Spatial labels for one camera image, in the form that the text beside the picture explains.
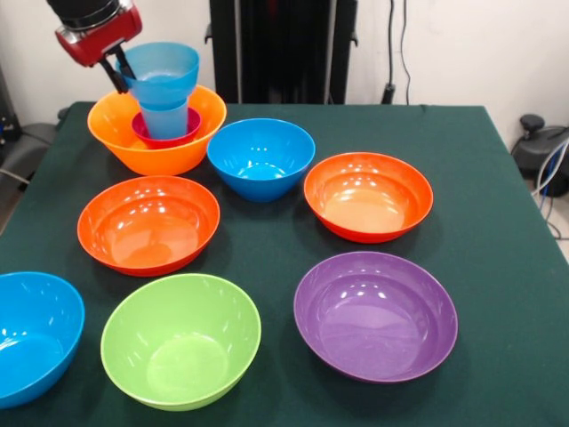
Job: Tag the low blue ridged bowl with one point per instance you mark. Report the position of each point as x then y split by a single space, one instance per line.
164 89

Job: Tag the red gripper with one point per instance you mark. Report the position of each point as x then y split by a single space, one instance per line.
102 37

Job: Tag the medium blue bowl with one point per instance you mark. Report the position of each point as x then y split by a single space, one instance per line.
261 153

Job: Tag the blue cup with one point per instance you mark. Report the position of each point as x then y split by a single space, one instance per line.
164 122

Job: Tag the red-orange bowl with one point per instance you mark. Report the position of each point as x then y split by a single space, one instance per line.
369 195
151 222

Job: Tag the green bowl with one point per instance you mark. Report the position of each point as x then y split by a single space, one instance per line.
180 342

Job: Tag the purple bowl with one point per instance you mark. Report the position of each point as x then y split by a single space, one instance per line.
375 320

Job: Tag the large orange bowl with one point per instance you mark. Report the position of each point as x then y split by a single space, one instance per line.
111 129

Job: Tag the dark green table cloth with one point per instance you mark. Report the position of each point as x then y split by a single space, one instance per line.
400 129

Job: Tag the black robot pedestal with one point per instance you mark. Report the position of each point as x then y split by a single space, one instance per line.
284 53

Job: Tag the small pink bowl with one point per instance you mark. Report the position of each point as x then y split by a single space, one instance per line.
193 126

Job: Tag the large blue bowl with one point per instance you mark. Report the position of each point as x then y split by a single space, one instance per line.
35 338

